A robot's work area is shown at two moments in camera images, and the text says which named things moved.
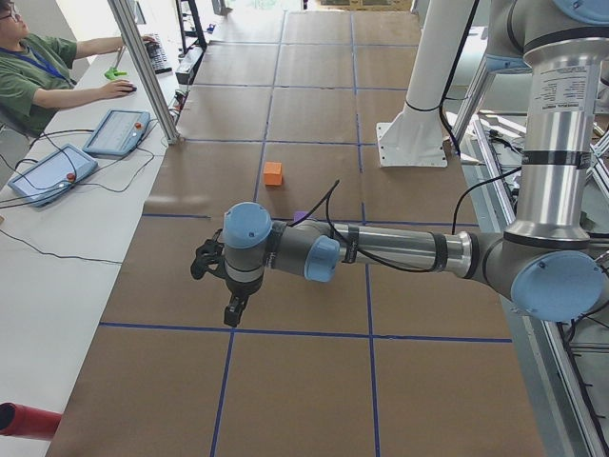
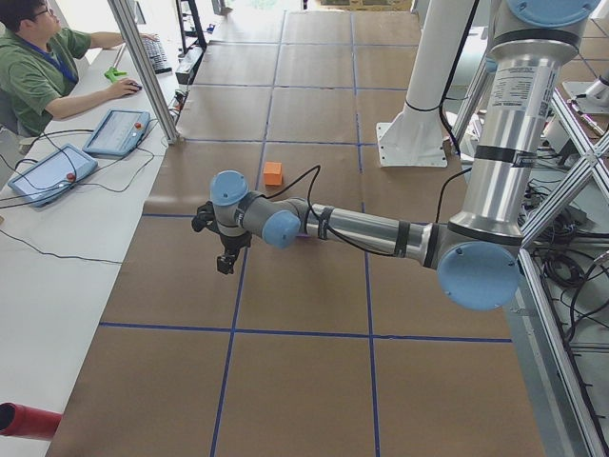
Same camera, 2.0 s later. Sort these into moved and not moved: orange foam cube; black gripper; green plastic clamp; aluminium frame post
Moved: black gripper
Not moved: orange foam cube; green plastic clamp; aluminium frame post
